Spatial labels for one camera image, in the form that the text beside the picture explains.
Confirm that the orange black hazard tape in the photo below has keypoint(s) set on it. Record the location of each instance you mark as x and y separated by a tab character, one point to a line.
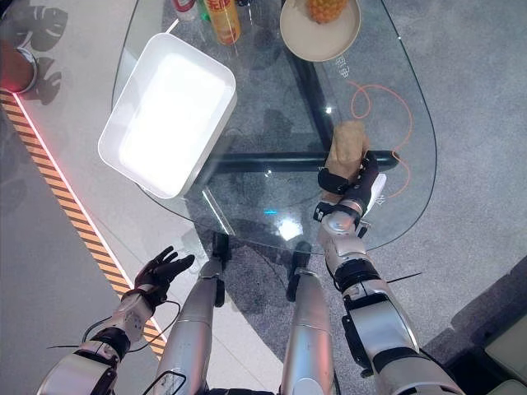
70	201

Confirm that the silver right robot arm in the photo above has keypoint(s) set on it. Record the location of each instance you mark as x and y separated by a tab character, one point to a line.
370	312

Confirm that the silver robot leg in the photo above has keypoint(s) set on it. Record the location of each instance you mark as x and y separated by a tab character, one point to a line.
189	325
306	325

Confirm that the beige round plate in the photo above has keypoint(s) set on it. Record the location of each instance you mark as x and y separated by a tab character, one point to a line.
329	37

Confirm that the silver right robot leg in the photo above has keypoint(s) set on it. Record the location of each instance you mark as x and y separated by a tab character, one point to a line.
306	325

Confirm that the white rectangular plastic basket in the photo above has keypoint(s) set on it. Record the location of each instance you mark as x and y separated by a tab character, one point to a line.
166	113

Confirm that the orange drink bottle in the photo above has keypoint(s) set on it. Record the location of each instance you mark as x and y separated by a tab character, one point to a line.
225	20

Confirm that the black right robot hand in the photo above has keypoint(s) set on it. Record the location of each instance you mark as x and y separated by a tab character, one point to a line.
359	181

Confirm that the red round stool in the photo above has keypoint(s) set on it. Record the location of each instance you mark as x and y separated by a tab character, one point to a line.
16	68

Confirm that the yellow pineapple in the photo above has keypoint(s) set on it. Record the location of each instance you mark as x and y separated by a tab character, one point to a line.
326	10

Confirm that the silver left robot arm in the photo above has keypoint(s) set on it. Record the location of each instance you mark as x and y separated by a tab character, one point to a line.
101	343

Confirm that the clear bottle with red label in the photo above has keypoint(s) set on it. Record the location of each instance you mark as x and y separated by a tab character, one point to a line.
184	9

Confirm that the green bottle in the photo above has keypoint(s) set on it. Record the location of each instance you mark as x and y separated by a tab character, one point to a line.
203	11

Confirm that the glass table top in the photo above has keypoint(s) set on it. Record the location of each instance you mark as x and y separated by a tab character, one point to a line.
263	136

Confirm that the black table frame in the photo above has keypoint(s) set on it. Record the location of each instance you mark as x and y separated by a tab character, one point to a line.
304	123

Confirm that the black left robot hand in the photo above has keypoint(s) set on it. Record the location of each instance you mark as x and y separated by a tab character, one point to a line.
162	272

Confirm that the silver left robot leg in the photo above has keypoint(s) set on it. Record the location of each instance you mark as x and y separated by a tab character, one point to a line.
189	325

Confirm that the beige seat cushion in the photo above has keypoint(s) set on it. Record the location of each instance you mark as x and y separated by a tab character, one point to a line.
507	354

